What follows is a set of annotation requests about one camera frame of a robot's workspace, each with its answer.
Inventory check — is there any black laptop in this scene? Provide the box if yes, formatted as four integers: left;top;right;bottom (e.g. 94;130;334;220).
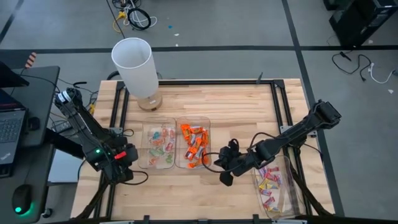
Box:
0;88;27;166

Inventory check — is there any white cylinder lamp wooden base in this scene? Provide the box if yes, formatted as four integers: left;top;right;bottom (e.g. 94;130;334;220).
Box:
111;37;164;112

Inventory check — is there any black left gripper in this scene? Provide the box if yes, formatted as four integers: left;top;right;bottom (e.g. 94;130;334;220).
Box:
102;143;139;184

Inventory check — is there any black cable coil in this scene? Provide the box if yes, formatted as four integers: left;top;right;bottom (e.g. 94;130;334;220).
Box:
127;7;152;31

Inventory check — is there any orange black striped object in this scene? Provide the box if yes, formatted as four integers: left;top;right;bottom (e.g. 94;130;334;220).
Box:
24;52;37;69

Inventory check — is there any white panel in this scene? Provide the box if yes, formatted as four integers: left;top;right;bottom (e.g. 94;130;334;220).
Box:
48;148;83;184

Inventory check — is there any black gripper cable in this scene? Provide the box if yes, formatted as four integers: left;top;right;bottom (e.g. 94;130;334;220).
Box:
201;132;280;174
123;169;149;186

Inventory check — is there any orange Reese's candy pack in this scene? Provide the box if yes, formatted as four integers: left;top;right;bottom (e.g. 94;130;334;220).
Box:
180;124;192;139

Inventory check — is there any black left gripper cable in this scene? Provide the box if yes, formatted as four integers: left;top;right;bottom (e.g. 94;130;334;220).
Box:
123;169;149;186

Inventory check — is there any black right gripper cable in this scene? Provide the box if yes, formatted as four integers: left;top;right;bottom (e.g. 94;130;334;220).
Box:
201;132;280;174

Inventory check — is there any black screen lid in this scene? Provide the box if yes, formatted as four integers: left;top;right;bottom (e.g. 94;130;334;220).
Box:
0;61;30;89

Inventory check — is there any black floor cable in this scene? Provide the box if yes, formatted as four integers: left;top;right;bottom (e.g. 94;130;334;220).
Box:
331;51;373;82

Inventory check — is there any yellow power cable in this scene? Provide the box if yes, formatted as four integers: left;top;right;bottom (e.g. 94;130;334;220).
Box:
112;11;127;34

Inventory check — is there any white floor cable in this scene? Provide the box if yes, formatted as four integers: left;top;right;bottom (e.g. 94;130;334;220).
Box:
368;63;396;85

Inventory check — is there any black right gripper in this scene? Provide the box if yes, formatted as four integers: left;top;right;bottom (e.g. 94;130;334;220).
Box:
214;139;259;187

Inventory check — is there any clear plastic bin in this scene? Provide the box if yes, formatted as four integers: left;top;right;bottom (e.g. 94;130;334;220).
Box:
251;154;305;219
138;117;177;170
175;116;212;170

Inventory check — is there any small black desk device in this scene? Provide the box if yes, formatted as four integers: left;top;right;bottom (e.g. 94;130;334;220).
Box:
27;116;40;131

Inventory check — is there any black desk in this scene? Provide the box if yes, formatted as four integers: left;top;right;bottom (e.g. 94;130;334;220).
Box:
0;65;62;224

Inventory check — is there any black computer tower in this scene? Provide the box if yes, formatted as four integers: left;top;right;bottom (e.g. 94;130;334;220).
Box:
328;0;398;47

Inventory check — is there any black computer mouse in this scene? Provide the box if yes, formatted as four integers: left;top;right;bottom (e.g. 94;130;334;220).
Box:
11;184;33;216

